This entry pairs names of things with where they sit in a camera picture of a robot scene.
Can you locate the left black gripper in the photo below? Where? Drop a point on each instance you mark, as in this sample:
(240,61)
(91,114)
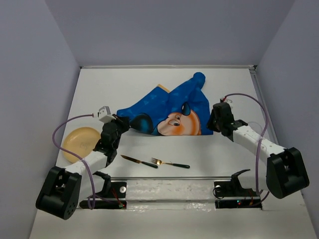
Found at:
(122,121)

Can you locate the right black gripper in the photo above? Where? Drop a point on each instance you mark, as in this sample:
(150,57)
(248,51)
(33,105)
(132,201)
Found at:
(210,124)

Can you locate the blue cartoon placemat cloth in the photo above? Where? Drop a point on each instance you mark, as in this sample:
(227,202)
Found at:
(183,111)

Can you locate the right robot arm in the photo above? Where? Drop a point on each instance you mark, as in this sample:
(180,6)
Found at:
(285,169)

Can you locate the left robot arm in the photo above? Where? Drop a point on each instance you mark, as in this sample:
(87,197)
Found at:
(65,187)

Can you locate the yellow plate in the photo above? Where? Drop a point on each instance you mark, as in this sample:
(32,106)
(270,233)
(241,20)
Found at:
(81,141)

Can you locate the clear drinking glass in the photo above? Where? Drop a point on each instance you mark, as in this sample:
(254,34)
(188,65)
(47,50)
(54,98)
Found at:
(256,127)

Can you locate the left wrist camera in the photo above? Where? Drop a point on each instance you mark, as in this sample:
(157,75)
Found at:
(104,114)

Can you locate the gold knife green handle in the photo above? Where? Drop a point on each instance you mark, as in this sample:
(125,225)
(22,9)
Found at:
(139,161)

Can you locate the gold fork green handle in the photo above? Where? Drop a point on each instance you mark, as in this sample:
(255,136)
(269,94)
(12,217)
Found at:
(160,162)

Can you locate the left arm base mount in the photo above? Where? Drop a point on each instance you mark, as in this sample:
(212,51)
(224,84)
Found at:
(112,195)

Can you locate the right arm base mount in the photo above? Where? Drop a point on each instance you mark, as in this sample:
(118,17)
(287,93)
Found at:
(230,194)

